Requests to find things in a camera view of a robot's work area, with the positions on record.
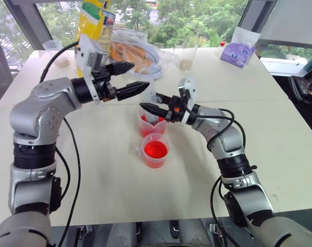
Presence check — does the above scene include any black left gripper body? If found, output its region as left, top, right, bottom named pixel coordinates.
left=91, top=65, right=118, bottom=102

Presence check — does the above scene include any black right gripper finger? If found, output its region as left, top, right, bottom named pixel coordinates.
left=155, top=92, right=174, bottom=105
left=140, top=102, right=170, bottom=118

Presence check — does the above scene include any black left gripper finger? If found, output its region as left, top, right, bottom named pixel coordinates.
left=115, top=81, right=150, bottom=101
left=106, top=62, right=135, bottom=77

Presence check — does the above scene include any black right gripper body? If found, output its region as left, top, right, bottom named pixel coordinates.
left=165, top=95, right=187, bottom=124

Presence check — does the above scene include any clear measuring cup with spout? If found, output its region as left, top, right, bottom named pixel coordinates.
left=137, top=104, right=167, bottom=139

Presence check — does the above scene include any clear cup of red liquid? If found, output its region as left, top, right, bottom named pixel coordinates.
left=135, top=133, right=171, bottom=169

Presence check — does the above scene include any tall clear cup with grains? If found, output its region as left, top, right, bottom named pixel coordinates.
left=172, top=42, right=198, bottom=72

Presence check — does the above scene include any small clear cup with grains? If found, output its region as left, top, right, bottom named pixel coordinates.
left=42, top=39, right=70, bottom=68

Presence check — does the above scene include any clear plastic food container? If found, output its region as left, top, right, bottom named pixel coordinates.
left=109, top=29, right=165, bottom=79

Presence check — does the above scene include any yellow snack bag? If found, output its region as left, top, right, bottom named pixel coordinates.
left=77, top=0, right=116, bottom=78

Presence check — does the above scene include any small red-capped bottle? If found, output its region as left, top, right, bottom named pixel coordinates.
left=218, top=41, right=228, bottom=58

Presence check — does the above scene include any purple tissue pack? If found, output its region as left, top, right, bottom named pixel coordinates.
left=219, top=26, right=261, bottom=69

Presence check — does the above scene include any black office chair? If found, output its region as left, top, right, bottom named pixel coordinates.
left=287, top=69, right=312, bottom=105

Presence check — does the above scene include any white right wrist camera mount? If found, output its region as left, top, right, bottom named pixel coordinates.
left=177, top=75, right=198, bottom=127

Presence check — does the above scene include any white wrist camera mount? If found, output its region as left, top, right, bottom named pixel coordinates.
left=177, top=75, right=198, bottom=127
left=75, top=34, right=108, bottom=104

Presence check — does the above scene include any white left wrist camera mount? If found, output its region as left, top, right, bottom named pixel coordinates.
left=75, top=34, right=108, bottom=104

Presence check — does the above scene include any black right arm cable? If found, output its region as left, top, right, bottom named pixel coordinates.
left=194, top=108, right=247, bottom=247

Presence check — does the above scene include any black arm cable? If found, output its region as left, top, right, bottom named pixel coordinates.
left=194, top=108, right=247, bottom=247
left=39, top=41, right=81, bottom=247

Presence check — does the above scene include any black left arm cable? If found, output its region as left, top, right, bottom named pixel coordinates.
left=39, top=41, right=81, bottom=247

